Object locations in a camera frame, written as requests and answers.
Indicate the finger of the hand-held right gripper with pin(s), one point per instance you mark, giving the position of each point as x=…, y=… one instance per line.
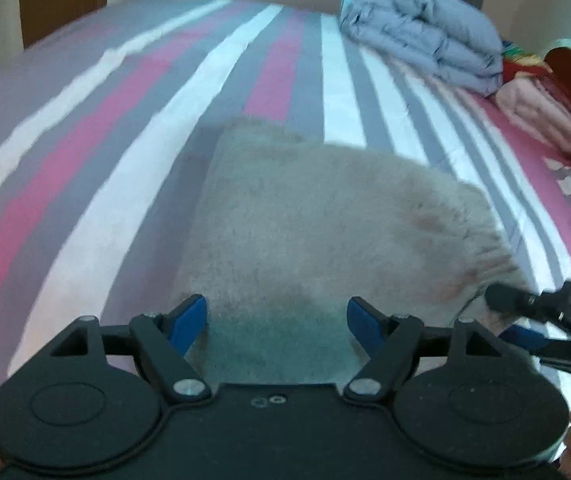
x=528, y=338
x=520, y=302

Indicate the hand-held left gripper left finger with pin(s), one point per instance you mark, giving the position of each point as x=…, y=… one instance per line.
x=188, y=322

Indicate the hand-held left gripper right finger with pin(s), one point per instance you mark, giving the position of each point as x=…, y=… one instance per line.
x=365, y=322

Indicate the grey pants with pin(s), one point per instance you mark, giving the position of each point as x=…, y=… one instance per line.
x=315, y=220

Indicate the folded pink blanket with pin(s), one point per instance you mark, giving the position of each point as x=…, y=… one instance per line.
x=540, y=115

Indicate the bed with striped sheet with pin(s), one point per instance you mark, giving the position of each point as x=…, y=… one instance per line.
x=90, y=135

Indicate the maroon folded cloth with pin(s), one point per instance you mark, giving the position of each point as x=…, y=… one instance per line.
x=560, y=92

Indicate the colourful patterned blanket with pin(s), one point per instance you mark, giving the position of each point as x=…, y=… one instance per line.
x=520, y=60

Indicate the folded light blue duvet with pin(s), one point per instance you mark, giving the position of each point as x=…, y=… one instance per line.
x=425, y=30

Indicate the brown wooden door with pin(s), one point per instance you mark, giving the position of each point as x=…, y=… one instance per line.
x=60, y=0

